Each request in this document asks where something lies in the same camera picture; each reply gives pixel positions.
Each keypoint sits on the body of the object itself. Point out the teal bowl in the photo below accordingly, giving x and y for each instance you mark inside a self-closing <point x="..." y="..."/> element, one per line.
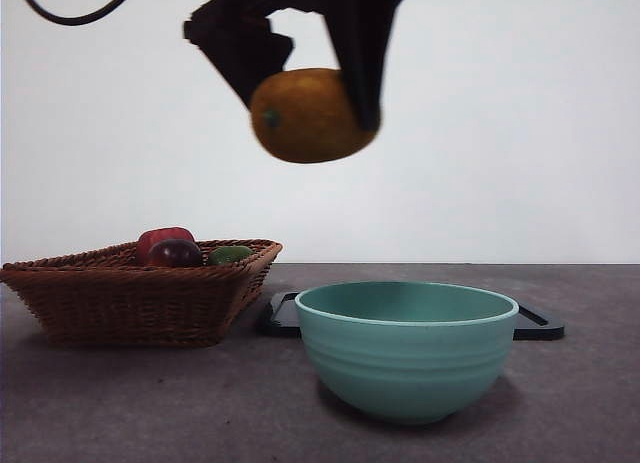
<point x="405" y="363"/>

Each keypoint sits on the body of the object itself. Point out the dark red plum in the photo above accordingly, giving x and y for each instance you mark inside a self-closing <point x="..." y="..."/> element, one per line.
<point x="175" y="255"/>

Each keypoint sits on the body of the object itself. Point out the dark green rectangular tray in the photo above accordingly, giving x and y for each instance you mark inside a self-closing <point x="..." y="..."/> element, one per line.
<point x="280" y="315"/>

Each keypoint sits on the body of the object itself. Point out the brown wicker basket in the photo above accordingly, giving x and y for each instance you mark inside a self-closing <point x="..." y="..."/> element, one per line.
<point x="130" y="303"/>

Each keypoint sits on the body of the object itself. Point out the green lime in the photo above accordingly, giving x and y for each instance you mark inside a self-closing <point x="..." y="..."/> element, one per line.
<point x="227" y="254"/>

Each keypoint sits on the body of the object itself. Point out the yellow-brown mango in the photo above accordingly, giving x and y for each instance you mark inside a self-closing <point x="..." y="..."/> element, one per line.
<point x="305" y="118"/>

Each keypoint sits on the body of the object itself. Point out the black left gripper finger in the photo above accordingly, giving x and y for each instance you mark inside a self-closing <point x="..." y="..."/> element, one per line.
<point x="365" y="58"/>
<point x="235" y="48"/>

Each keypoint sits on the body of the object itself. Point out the red apple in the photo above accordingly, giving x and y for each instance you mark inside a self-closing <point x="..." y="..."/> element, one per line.
<point x="160" y="235"/>

